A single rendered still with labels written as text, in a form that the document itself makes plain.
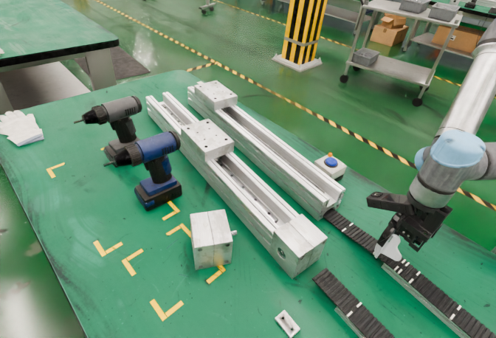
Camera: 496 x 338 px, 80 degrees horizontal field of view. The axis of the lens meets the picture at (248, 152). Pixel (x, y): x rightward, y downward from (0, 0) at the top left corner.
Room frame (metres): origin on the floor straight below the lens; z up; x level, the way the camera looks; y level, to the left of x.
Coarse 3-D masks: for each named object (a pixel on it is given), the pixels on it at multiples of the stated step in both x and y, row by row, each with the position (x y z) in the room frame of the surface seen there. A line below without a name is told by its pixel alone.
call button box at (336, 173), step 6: (324, 156) 0.83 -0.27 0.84; (318, 162) 0.79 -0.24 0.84; (324, 162) 0.79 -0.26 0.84; (324, 168) 0.77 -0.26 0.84; (330, 168) 0.77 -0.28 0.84; (336, 168) 0.77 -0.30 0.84; (342, 168) 0.78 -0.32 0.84; (330, 174) 0.74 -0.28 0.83; (336, 174) 0.76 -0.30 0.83; (342, 174) 0.79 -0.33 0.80; (336, 180) 0.77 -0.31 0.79
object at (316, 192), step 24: (192, 96) 1.16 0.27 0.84; (216, 120) 1.01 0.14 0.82; (240, 120) 1.01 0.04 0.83; (240, 144) 0.89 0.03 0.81; (264, 144) 0.87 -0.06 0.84; (264, 168) 0.78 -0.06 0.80; (288, 168) 0.71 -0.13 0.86; (312, 168) 0.73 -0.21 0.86; (288, 192) 0.69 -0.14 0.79; (312, 192) 0.62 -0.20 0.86; (336, 192) 0.64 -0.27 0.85
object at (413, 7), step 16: (384, 0) 3.83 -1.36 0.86; (416, 0) 3.43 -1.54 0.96; (416, 16) 3.17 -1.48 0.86; (432, 16) 3.15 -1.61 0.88; (448, 16) 3.08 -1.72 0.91; (368, 32) 3.86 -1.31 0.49; (352, 48) 3.44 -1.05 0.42; (352, 64) 3.40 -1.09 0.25; (368, 64) 3.35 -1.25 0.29; (384, 64) 3.46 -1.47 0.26; (400, 64) 3.52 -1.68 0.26; (416, 80) 3.07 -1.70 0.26
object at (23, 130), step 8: (8, 112) 0.95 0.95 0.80; (16, 112) 0.95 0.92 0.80; (8, 120) 0.90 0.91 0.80; (16, 120) 0.90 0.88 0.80; (24, 120) 0.91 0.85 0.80; (32, 120) 0.92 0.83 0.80; (0, 128) 0.85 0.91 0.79; (8, 128) 0.85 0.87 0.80; (16, 128) 0.85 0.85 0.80; (24, 128) 0.86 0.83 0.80; (32, 128) 0.87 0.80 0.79; (16, 136) 0.81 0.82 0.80; (24, 136) 0.82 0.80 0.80; (32, 136) 0.83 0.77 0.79; (40, 136) 0.84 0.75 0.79; (16, 144) 0.78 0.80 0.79; (24, 144) 0.79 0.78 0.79
